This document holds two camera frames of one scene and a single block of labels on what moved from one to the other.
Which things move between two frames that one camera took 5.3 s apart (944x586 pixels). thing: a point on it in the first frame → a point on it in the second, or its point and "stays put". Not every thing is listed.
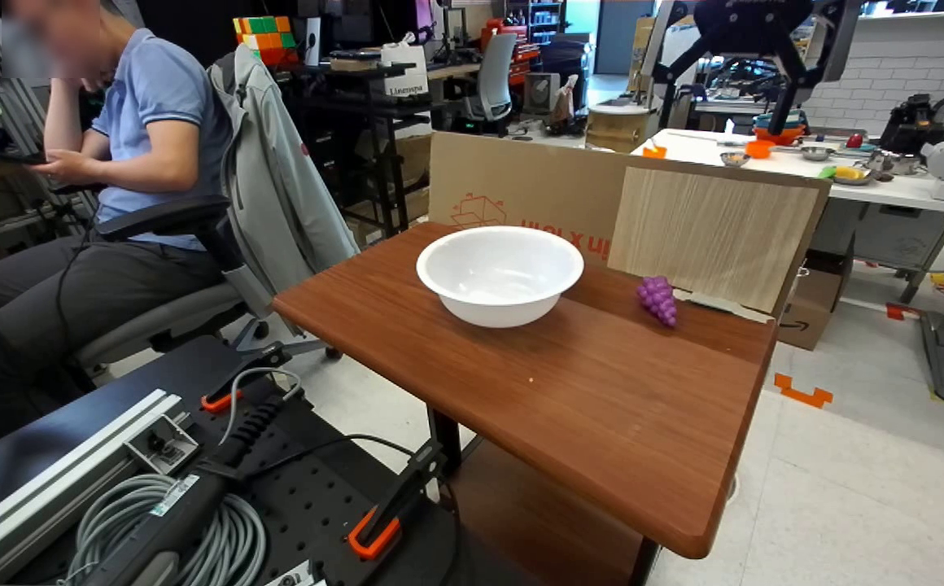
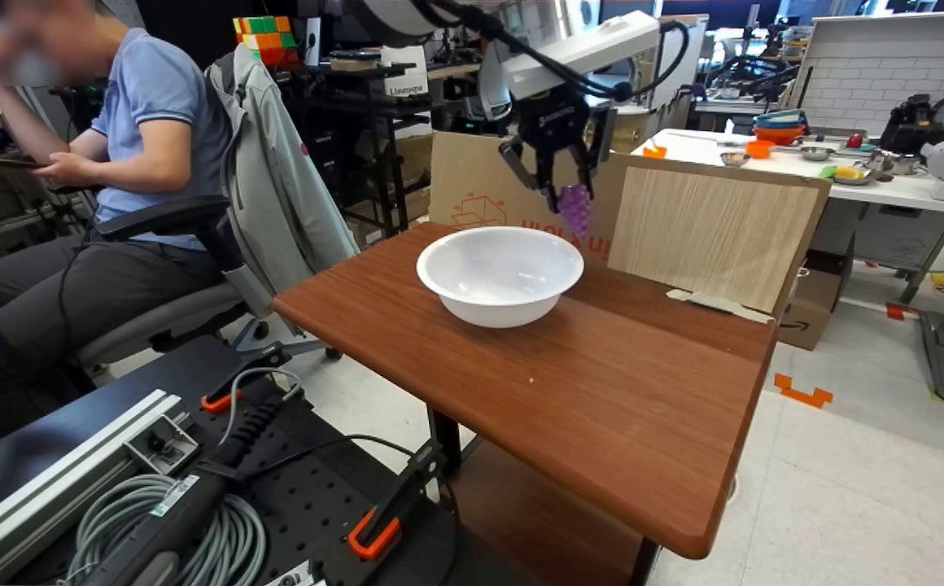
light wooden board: (726, 238) stays put
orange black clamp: (383, 522) stays put
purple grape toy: (659, 299) → (576, 205)
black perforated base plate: (297, 490) stays put
